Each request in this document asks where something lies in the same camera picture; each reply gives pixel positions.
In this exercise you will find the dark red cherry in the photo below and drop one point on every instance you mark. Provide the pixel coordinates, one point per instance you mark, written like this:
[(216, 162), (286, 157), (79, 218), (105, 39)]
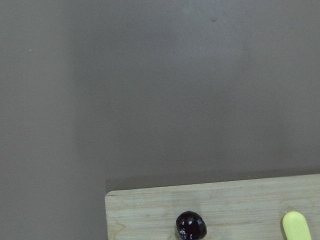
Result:
[(191, 226)]

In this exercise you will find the bamboo cutting board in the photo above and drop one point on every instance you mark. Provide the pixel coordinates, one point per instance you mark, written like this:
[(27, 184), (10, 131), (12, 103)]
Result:
[(232, 210)]

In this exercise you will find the yellow plastic knife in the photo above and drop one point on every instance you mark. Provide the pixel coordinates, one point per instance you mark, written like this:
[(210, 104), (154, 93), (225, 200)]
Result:
[(295, 226)]

